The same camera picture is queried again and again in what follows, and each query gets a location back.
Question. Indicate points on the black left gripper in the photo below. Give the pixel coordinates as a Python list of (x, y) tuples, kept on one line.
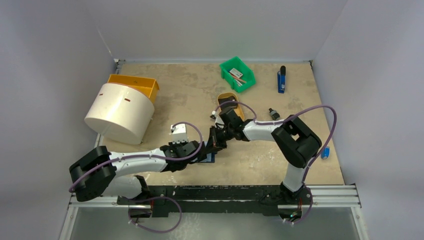
[(173, 145)]

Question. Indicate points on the small blue eraser block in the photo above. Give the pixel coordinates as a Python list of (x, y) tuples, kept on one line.
[(325, 153)]

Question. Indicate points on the blue stapler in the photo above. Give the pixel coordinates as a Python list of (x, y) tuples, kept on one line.
[(281, 79)]

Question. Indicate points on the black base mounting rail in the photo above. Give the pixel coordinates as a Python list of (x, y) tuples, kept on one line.
[(267, 200)]

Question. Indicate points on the green plastic bin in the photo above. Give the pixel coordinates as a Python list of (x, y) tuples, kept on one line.
[(237, 63)]

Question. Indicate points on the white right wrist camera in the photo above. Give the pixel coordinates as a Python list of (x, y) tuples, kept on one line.
[(218, 122)]

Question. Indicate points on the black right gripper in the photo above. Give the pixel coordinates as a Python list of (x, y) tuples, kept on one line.
[(214, 140)]

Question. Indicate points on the blue leather card holder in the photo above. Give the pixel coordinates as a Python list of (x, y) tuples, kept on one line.
[(206, 154)]

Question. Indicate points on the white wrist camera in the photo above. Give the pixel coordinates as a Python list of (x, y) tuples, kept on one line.
[(179, 133), (218, 122)]

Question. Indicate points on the white cylindrical container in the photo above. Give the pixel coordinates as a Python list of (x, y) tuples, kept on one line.
[(120, 113)]

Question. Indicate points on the items inside green bin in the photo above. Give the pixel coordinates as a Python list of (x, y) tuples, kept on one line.
[(237, 76)]

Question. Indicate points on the tan oval plastic tray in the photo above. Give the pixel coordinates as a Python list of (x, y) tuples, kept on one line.
[(237, 110)]

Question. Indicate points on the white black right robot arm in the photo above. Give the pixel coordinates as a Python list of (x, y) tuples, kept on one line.
[(297, 142)]

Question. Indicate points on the black VIP credit cards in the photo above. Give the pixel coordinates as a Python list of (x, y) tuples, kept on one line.
[(229, 102)]

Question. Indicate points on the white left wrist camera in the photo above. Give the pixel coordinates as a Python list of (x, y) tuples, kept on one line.
[(179, 133)]

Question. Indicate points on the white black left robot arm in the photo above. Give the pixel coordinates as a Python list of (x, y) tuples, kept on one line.
[(101, 172)]

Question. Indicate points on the yellow wooden box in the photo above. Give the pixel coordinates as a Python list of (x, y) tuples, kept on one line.
[(148, 86)]

